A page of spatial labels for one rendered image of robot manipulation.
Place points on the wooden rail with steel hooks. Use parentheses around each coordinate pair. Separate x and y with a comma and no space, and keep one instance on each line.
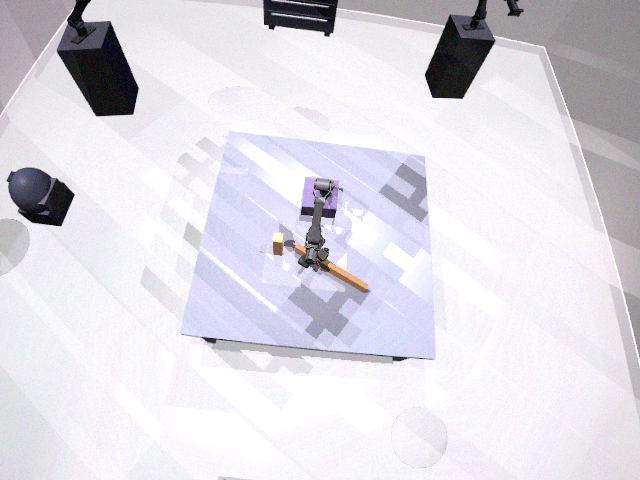
(335,270)

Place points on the wooden post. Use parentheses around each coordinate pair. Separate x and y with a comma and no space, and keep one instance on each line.
(278,244)

